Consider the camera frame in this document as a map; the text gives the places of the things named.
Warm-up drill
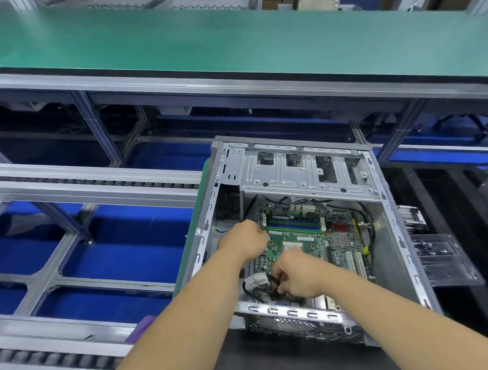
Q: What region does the person's right hand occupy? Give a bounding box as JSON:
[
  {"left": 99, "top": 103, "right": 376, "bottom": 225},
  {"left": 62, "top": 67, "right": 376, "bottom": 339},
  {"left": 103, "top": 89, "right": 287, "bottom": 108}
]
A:
[{"left": 268, "top": 244, "right": 333, "bottom": 304}]

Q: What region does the person's left hand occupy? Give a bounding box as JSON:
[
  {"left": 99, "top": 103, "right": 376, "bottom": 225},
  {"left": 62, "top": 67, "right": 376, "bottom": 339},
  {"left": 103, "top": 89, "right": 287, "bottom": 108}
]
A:
[{"left": 215, "top": 218, "right": 272, "bottom": 265}]

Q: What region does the grey metal computer case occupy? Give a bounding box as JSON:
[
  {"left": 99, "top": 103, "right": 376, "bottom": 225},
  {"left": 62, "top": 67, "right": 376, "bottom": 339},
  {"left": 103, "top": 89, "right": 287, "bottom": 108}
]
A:
[{"left": 164, "top": 120, "right": 447, "bottom": 362}]

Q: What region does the silver square CPU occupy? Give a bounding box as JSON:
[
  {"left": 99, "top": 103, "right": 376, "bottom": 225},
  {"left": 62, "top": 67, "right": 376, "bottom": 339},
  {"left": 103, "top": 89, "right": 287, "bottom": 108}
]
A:
[{"left": 283, "top": 238, "right": 313, "bottom": 253}]

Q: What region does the green motherboard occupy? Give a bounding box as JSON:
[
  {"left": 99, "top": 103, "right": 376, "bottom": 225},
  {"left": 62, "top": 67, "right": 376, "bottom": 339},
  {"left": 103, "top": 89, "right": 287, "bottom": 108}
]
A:
[{"left": 256, "top": 194, "right": 375, "bottom": 306}]

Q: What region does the person's left forearm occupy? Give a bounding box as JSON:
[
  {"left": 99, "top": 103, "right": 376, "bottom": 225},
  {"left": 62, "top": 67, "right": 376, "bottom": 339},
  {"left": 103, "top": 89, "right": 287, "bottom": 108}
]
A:
[{"left": 86, "top": 247, "right": 262, "bottom": 370}]

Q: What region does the person's right forearm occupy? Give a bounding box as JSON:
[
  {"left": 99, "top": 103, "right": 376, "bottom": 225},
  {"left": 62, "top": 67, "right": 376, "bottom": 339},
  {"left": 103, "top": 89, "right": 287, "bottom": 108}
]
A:
[{"left": 315, "top": 257, "right": 488, "bottom": 370}]

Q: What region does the black CPU cooler fan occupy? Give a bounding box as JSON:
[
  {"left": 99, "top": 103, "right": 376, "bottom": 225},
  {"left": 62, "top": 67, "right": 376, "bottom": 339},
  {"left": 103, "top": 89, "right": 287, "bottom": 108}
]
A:
[{"left": 395, "top": 202, "right": 428, "bottom": 233}]

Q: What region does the clear plastic screw tray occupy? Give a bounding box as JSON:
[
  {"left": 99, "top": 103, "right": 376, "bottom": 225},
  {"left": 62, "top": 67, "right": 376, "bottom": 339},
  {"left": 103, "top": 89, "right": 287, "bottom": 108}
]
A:
[{"left": 406, "top": 230, "right": 486, "bottom": 292}]

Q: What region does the green conveyor belt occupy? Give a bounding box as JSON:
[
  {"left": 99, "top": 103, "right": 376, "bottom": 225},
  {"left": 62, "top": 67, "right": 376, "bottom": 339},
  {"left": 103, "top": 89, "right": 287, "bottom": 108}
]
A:
[{"left": 0, "top": 0, "right": 488, "bottom": 119}]

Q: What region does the grey flat metal rail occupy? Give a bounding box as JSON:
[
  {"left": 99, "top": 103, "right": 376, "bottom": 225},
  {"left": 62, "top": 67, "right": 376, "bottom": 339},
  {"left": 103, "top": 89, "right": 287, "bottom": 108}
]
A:
[{"left": 0, "top": 146, "right": 207, "bottom": 221}]

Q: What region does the grey roller conveyor rail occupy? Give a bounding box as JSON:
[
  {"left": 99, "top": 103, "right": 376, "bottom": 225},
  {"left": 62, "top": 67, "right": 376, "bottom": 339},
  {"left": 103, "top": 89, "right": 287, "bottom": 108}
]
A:
[{"left": 0, "top": 304, "right": 143, "bottom": 370}]

